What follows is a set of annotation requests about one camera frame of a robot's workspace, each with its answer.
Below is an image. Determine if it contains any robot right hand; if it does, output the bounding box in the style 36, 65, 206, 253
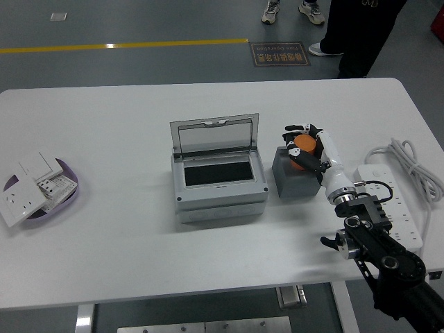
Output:
282, 123, 358, 205

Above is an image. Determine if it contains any orange cylinder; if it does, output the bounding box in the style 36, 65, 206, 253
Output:
289, 135, 317, 171

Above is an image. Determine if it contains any grey box with clear lid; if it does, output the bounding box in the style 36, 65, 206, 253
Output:
169, 112, 270, 224

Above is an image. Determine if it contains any grey cube with round recess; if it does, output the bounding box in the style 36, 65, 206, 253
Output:
272, 145, 322, 199

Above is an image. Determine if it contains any brown floor sign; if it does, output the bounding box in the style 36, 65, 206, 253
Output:
250, 42, 311, 68

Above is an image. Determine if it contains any white table leg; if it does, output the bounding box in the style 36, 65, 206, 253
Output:
330, 281, 361, 333
74, 304, 96, 333

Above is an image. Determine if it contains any person in black trousers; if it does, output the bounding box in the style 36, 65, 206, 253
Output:
308, 0, 409, 79

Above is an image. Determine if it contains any person in sneakers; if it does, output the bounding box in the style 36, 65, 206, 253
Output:
260, 0, 326, 25

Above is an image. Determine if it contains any red object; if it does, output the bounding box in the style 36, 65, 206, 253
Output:
429, 0, 444, 35

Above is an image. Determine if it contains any purple tray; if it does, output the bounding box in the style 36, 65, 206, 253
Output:
2, 157, 80, 230

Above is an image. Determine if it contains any white socket insert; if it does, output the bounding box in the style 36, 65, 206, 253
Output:
36, 178, 58, 199

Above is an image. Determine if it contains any white socket plate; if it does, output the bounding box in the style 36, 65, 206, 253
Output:
0, 173, 48, 228

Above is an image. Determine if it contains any white power strip cord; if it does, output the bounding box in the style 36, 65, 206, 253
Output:
364, 137, 444, 250

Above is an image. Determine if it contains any grey table column bracket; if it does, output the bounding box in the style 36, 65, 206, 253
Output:
276, 284, 308, 309

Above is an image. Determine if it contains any metal base plate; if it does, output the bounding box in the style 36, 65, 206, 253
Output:
117, 316, 292, 333

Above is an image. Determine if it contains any white perforated backing frame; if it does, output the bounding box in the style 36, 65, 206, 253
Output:
43, 172, 78, 212

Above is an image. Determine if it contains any white switch plate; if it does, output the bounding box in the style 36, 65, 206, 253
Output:
17, 149, 65, 181

